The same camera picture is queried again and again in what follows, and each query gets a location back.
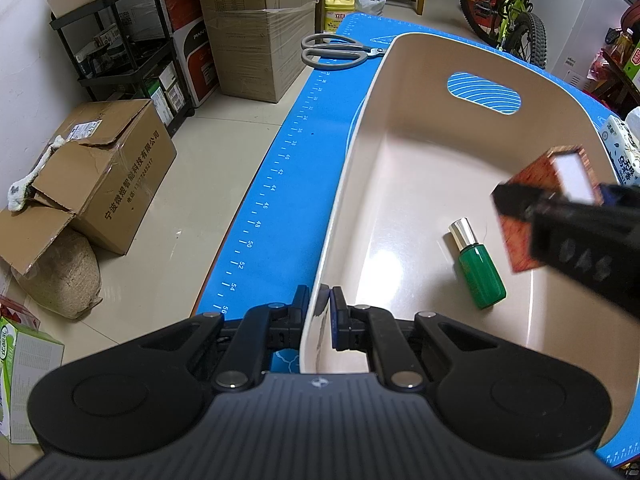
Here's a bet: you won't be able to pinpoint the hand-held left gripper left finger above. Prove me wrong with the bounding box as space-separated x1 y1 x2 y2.
127 285 312 394

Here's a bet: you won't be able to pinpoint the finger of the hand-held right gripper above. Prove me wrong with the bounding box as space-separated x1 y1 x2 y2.
492 182 542 223
597 182 640 210

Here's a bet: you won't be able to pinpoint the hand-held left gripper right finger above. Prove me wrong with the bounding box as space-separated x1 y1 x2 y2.
330 286 502 392

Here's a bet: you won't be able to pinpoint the red-brown patterned box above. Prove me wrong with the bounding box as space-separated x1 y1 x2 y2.
492 146 601 275

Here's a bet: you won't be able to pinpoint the green bottle with silver cap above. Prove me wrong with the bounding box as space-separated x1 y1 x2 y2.
448 218 507 310

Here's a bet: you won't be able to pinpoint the beige plastic basket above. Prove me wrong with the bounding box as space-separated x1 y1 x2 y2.
299 32 640 448

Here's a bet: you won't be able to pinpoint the tissue pack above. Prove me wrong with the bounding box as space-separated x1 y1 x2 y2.
599 107 640 188

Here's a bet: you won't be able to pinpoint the wooden shelf with snacks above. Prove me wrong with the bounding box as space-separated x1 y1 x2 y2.
585 2 640 111

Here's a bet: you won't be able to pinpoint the blue measuring mat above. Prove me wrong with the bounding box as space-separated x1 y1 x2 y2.
192 12 640 471

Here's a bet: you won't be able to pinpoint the white refrigerator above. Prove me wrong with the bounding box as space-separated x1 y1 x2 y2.
530 0 636 93

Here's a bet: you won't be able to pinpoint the green and black bicycle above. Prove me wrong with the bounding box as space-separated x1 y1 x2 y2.
459 0 548 68

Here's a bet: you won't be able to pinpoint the open cardboard box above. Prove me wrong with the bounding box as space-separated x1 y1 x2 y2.
0 99 178 277

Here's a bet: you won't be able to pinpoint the grey scissors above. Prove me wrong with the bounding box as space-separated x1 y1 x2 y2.
301 33 385 69

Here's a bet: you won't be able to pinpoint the beige sack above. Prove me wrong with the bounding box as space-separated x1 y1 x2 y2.
11 227 103 320

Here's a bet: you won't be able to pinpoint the yellow jug with label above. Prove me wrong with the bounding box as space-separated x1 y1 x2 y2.
324 0 356 33

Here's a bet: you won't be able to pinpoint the large wrapped cardboard box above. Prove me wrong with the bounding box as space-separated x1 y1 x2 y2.
205 2 317 104

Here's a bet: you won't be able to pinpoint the white and red appliance carton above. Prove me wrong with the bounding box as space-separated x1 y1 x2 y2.
172 15 221 108

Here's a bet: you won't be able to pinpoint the green and white carton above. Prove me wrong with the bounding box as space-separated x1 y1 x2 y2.
0 316 66 445

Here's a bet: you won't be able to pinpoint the red packet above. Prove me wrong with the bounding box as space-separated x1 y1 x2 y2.
0 295 41 330

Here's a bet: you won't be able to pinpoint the black shelving cart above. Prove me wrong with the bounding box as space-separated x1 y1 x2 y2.
48 0 196 138

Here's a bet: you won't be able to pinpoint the white bone-shaped cloth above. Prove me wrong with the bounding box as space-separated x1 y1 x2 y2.
7 136 66 212

